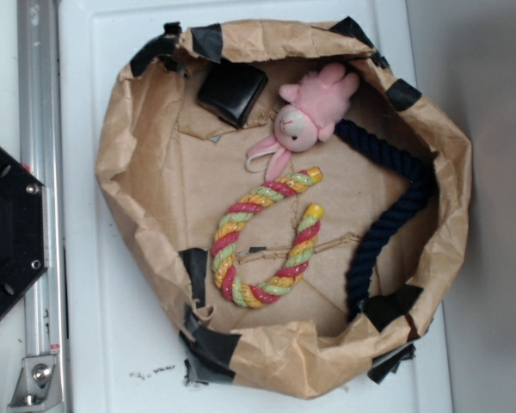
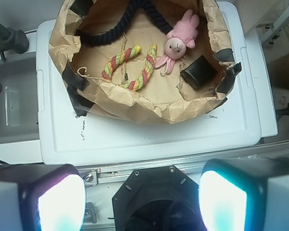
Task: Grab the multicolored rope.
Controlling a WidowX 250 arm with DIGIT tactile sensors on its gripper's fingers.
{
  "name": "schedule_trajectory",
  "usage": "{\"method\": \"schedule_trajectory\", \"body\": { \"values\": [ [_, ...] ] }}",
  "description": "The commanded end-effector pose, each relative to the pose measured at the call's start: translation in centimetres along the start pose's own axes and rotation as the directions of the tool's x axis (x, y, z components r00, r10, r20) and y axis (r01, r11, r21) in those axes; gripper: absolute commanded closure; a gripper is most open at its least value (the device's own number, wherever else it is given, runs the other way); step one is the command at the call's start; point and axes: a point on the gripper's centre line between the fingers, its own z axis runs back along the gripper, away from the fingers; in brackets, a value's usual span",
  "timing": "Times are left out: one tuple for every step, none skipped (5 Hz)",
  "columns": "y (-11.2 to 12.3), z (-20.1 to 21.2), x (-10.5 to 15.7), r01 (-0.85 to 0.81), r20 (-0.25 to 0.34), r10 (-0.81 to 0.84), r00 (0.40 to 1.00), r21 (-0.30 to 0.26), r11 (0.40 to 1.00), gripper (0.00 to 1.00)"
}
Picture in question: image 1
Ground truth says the dark navy thick rope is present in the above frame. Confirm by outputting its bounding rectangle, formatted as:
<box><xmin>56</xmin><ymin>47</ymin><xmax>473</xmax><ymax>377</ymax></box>
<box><xmin>334</xmin><ymin>119</ymin><xmax>439</xmax><ymax>323</ymax></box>

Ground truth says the multicolored twisted rope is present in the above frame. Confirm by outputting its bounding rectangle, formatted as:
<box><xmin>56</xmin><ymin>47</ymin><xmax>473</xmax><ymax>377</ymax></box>
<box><xmin>210</xmin><ymin>165</ymin><xmax>326</xmax><ymax>310</ymax></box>

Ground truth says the aluminium extrusion rail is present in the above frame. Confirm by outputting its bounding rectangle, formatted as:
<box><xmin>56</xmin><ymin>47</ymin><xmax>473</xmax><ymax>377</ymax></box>
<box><xmin>16</xmin><ymin>1</ymin><xmax>72</xmax><ymax>412</ymax></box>

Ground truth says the brown paper bag bin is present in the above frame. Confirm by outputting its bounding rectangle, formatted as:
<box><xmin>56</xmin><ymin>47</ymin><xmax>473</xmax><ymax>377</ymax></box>
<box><xmin>95</xmin><ymin>18</ymin><xmax>472</xmax><ymax>399</ymax></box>

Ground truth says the black square box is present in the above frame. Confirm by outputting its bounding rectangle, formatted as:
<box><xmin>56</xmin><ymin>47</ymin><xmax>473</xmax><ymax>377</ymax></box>
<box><xmin>197</xmin><ymin>62</ymin><xmax>268</xmax><ymax>128</ymax></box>

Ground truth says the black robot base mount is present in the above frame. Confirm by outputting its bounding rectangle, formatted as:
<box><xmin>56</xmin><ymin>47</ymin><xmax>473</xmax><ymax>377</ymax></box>
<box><xmin>0</xmin><ymin>147</ymin><xmax>46</xmax><ymax>321</ymax></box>

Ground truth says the pink plush sheep toy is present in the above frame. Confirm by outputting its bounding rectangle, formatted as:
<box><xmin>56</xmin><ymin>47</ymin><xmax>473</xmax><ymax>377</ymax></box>
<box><xmin>245</xmin><ymin>63</ymin><xmax>360</xmax><ymax>181</ymax></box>

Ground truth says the metal corner bracket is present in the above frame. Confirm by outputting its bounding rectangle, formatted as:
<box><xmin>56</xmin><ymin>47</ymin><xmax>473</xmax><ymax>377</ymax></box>
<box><xmin>7</xmin><ymin>354</ymin><xmax>62</xmax><ymax>412</ymax></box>

